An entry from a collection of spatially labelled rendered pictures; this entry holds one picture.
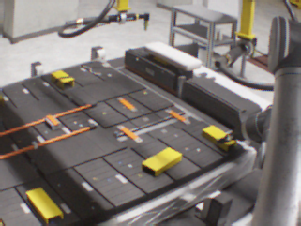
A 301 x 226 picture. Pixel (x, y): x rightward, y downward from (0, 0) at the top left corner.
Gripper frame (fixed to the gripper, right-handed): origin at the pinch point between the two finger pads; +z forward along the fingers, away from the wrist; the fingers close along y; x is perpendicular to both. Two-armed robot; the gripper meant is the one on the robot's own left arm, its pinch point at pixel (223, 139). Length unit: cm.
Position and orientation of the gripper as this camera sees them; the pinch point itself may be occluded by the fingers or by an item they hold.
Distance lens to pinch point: 191.5
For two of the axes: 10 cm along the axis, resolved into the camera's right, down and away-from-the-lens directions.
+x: -3.5, -9.4, 0.5
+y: 7.7, -2.6, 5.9
